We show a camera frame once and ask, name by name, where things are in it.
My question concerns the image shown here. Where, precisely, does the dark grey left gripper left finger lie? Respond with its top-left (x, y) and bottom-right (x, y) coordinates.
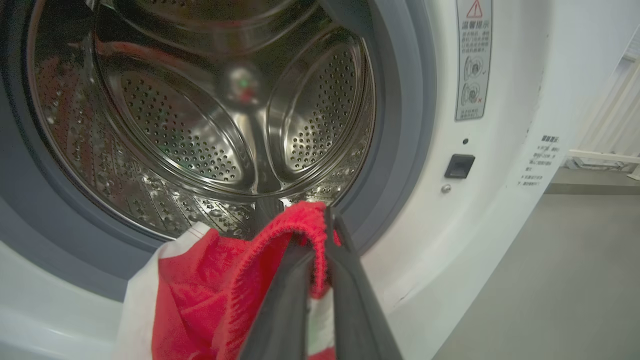
top-left (239, 240), bottom-right (317, 360)

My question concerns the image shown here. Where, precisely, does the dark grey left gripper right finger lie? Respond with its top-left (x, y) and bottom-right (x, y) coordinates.
top-left (324, 207), bottom-right (404, 360)

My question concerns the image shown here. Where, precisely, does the red garment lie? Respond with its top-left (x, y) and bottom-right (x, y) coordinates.
top-left (112, 201), bottom-right (344, 360)

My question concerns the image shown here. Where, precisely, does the white front-load washing machine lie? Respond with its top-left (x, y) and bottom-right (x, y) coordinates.
top-left (0, 0), bottom-right (640, 360)

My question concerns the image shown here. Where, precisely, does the black door latch socket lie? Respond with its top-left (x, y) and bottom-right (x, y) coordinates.
top-left (444, 154), bottom-right (476, 180)

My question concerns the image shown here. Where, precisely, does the stainless steel washing machine drum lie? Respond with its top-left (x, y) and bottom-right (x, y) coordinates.
top-left (25, 0), bottom-right (377, 241)

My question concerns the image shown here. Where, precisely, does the grey warning label sticker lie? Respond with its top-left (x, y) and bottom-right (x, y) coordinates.
top-left (454, 0), bottom-right (494, 122)

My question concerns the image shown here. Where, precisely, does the white metal rack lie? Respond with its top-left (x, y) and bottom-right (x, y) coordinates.
top-left (565, 45), bottom-right (640, 181)

